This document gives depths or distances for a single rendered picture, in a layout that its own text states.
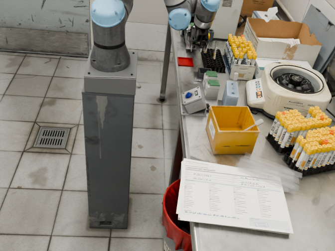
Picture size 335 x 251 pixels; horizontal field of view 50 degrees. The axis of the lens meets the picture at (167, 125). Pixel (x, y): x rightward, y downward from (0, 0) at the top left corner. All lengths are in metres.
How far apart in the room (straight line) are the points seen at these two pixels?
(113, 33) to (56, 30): 2.04
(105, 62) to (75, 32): 1.96
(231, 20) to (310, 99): 0.68
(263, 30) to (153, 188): 1.09
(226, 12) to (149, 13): 1.47
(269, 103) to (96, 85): 0.64
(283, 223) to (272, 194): 0.10
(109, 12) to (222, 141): 0.57
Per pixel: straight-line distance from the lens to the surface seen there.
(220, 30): 1.86
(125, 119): 1.45
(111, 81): 1.34
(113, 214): 1.90
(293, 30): 1.90
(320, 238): 1.07
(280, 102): 1.34
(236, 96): 1.27
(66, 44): 3.36
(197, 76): 1.50
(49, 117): 2.69
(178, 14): 1.24
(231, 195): 1.04
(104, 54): 1.34
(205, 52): 1.67
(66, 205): 2.12
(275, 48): 1.63
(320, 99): 1.37
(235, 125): 1.27
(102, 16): 1.28
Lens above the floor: 1.66
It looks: 39 degrees down
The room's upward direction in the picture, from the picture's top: 8 degrees clockwise
